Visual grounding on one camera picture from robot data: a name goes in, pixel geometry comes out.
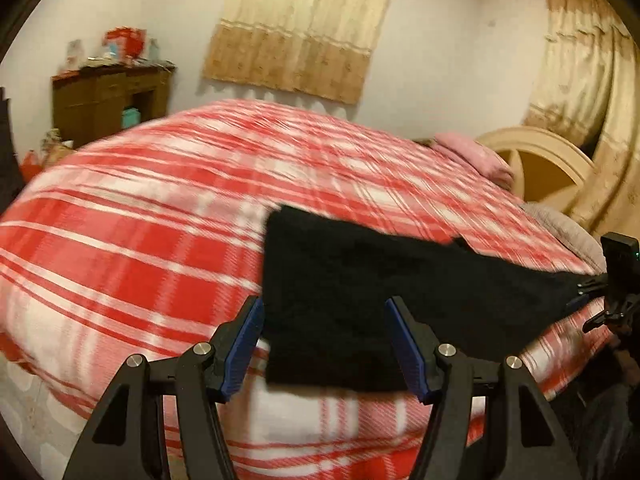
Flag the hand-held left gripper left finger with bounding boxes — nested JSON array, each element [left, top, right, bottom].
[[62, 296, 266, 480]]

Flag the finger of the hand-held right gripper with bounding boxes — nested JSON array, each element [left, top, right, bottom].
[[582, 309, 616, 333], [567, 272, 608, 311]]

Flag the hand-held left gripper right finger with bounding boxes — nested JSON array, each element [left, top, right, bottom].
[[384, 296, 583, 480]]

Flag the black pants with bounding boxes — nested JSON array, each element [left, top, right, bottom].
[[262, 205, 608, 393]]

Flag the person's right forearm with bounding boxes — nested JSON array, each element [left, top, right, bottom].
[[575, 340, 640, 480]]

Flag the striped pillow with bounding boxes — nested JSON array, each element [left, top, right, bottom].
[[520, 202, 608, 271]]

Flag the red plaid blanket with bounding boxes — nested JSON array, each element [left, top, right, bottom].
[[0, 99, 616, 480]]

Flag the cream round headboard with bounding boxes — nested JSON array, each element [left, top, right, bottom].
[[475, 127, 596, 211]]

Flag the pink folded cloth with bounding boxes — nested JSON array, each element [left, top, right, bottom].
[[432, 132, 516, 191]]

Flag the long beige floral curtain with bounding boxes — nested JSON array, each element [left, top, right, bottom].
[[522, 0, 640, 241]]

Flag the brown wooden cabinet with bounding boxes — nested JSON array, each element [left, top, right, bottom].
[[51, 62, 177, 148]]

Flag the beige window curtain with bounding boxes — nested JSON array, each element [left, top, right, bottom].
[[201, 0, 398, 106]]

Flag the red bag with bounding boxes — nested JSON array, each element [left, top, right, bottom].
[[103, 27, 147, 63]]

